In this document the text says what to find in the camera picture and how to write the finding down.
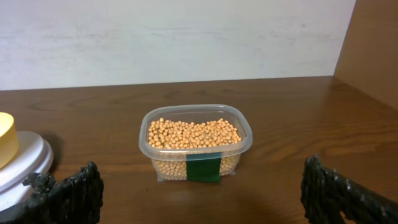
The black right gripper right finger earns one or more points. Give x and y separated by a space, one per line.
329 197

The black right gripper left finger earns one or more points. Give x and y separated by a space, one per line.
76 199

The white digital kitchen scale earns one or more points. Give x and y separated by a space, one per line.
35 155

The pale yellow bowl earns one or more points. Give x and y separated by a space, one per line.
9 142

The soybeans in container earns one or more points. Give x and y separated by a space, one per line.
176 139

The green tape strip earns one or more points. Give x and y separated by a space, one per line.
204 167

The clear plastic container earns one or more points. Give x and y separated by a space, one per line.
197 114

